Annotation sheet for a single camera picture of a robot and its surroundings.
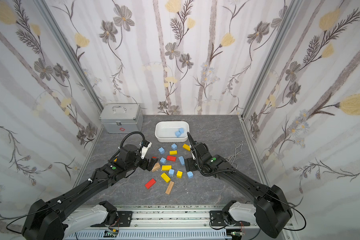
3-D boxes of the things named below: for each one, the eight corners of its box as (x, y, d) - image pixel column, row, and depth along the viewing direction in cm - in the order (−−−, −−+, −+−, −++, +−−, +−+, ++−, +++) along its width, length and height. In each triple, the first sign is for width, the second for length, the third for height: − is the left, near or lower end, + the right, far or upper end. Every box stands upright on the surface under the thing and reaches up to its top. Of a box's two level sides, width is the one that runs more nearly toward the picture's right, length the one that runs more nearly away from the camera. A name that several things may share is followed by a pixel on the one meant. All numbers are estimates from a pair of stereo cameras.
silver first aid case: (107, 134, 111) (97, 118, 98) (114, 118, 122) (105, 102, 108) (140, 134, 111) (134, 118, 98) (144, 118, 122) (139, 102, 108)
